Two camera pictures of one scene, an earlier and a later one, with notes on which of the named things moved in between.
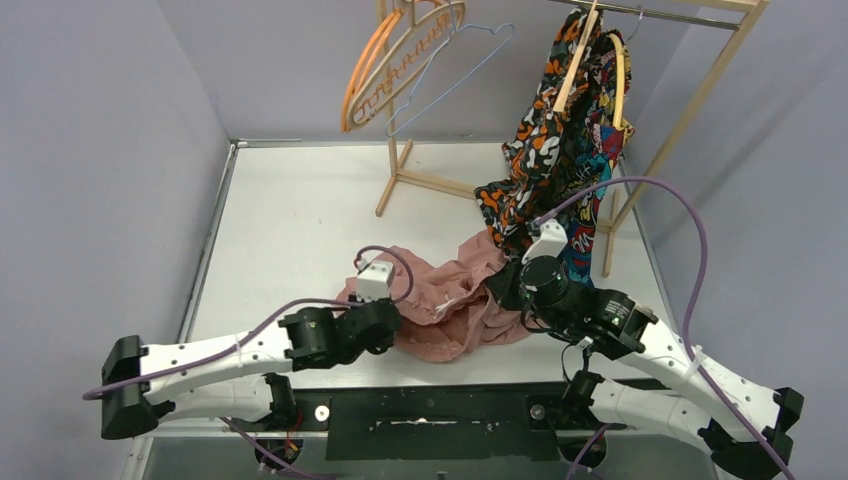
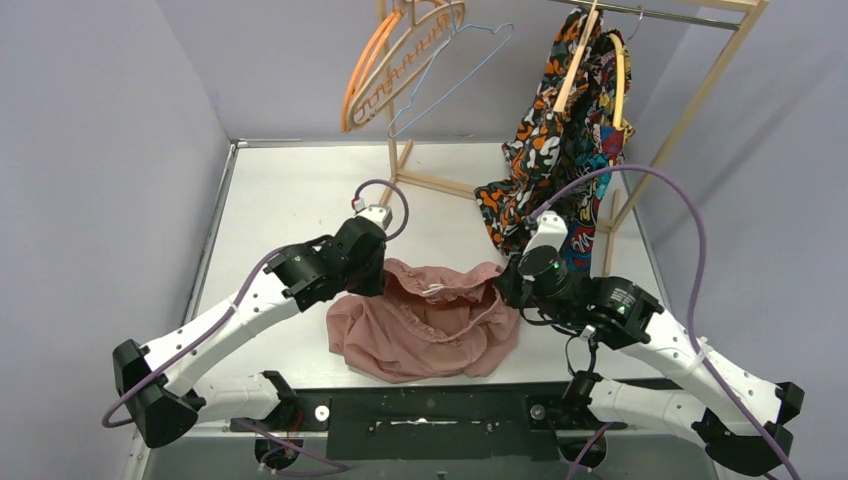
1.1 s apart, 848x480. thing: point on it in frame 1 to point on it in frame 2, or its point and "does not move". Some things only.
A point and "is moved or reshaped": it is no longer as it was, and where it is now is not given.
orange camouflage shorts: x=537 y=159 does not move
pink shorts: x=442 y=306 is moved or reshaped
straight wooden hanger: x=584 y=41 does not move
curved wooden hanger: x=618 y=80 does not move
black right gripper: x=503 y=286 does not move
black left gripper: x=387 y=318 to x=370 y=266
